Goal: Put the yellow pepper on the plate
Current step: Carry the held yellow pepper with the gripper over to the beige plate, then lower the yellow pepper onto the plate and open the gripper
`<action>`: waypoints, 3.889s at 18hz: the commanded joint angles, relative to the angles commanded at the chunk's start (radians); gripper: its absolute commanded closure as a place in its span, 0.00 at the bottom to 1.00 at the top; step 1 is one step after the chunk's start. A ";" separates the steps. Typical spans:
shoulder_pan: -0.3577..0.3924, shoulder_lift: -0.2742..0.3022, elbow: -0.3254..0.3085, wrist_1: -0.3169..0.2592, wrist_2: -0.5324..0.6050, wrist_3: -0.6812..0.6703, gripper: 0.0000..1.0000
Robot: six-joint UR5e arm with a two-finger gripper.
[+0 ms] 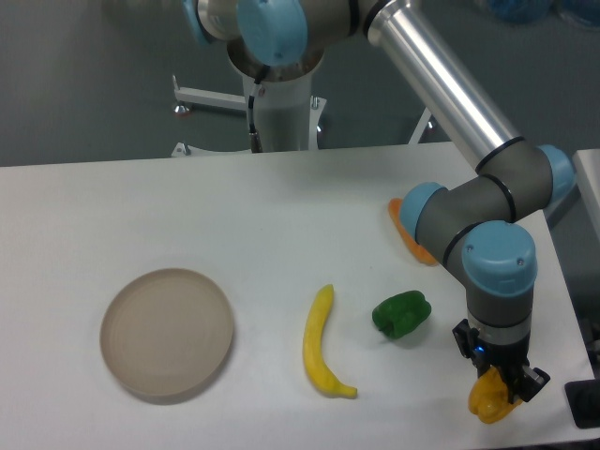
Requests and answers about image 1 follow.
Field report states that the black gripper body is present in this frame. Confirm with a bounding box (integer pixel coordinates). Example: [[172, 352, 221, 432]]
[[452, 319, 531, 377]]

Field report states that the yellow bell pepper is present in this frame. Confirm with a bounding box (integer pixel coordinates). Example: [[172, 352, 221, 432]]
[[468, 367, 522, 425]]

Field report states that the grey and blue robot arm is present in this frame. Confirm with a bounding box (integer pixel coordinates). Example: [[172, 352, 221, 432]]
[[183, 1, 574, 402]]

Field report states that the green bell pepper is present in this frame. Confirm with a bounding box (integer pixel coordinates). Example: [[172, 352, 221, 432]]
[[371, 291, 432, 339]]

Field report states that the beige round plate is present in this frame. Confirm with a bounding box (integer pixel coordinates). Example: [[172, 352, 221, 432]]
[[99, 268, 234, 404]]

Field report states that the black device at edge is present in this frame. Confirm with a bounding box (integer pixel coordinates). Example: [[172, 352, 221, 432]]
[[564, 379, 599, 429]]

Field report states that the orange croissant bread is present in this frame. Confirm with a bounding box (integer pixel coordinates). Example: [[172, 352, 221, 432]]
[[387, 198, 438, 266]]

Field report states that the yellow banana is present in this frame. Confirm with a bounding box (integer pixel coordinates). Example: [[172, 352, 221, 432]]
[[302, 284, 358, 399]]

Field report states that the white side table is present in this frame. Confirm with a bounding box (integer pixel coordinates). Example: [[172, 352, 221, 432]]
[[544, 148, 599, 235]]

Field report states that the blue plastic bag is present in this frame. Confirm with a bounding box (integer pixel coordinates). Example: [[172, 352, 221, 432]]
[[475, 0, 599, 31]]

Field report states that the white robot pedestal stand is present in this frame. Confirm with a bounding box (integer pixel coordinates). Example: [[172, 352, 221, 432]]
[[172, 44, 446, 156]]

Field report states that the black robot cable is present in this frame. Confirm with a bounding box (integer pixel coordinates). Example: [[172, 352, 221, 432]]
[[246, 65, 272, 154]]

